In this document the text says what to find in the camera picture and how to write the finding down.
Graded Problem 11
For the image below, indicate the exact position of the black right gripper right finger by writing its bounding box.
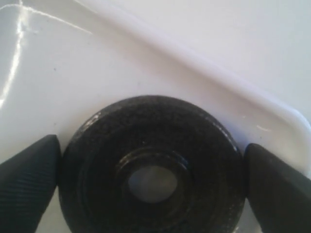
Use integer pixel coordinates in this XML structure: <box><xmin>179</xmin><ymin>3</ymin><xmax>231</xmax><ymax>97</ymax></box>
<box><xmin>244</xmin><ymin>143</ymin><xmax>311</xmax><ymax>233</ymax></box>

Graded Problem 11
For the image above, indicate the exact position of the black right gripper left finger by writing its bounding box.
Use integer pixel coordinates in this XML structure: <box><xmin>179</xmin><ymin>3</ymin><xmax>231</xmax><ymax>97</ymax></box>
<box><xmin>0</xmin><ymin>134</ymin><xmax>61</xmax><ymax>233</ymax></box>

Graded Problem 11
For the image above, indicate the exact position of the black weight plate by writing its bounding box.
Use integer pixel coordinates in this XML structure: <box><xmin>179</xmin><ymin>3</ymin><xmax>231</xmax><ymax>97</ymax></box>
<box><xmin>58</xmin><ymin>96</ymin><xmax>246</xmax><ymax>233</ymax></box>

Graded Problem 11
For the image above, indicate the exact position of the white plastic tray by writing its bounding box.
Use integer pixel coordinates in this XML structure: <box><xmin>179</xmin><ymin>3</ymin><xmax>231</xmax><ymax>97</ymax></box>
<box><xmin>0</xmin><ymin>0</ymin><xmax>311</xmax><ymax>233</ymax></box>

